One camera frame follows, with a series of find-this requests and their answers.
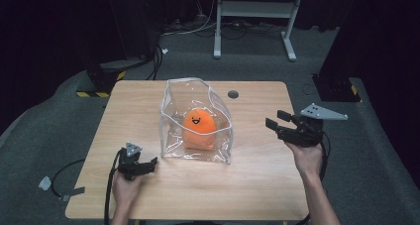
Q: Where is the grey tape strip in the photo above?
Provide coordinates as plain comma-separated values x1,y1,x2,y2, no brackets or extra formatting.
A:
61,186,86,202

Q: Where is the white metal stand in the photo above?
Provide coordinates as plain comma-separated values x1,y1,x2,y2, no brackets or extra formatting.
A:
213,0,306,62

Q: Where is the grey tape piece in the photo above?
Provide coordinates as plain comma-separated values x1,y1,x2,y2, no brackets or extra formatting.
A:
38,175,53,191

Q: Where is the person's right hand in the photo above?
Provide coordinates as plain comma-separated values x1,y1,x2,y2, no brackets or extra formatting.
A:
284,141,325,181

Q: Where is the dark curtain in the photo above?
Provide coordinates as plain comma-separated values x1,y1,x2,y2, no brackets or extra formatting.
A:
0,0,162,176
318,0,420,178

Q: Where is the black yellow-striped stand base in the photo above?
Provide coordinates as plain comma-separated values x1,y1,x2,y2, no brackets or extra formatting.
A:
311,73,362,103
75,59,128,99

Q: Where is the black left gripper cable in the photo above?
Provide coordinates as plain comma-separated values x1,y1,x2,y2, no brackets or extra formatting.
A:
103,148,123,225

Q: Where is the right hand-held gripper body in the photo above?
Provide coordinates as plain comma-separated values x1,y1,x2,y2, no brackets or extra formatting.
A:
277,102,350,149

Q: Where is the black floor cable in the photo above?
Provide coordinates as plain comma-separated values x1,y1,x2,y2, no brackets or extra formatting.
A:
50,159,86,199

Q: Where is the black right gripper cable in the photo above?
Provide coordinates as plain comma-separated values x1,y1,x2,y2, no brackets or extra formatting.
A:
296,131,332,225

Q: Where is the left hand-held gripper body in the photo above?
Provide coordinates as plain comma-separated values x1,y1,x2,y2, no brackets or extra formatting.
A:
116,142,148,181

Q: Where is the tangle of floor cables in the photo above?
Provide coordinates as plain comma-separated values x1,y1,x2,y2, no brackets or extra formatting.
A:
160,0,285,41

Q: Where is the clear plastic bag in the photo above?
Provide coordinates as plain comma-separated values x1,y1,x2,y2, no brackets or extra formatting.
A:
158,77,235,166

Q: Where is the black cable bundle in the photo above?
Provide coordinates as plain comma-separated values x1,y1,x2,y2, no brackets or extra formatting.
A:
146,44,164,81

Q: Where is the orange plush toy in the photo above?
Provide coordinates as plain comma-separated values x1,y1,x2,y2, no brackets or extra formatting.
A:
180,107,219,151

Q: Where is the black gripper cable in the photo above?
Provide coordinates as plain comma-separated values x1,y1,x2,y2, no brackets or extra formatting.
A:
103,148,123,225
296,131,332,225

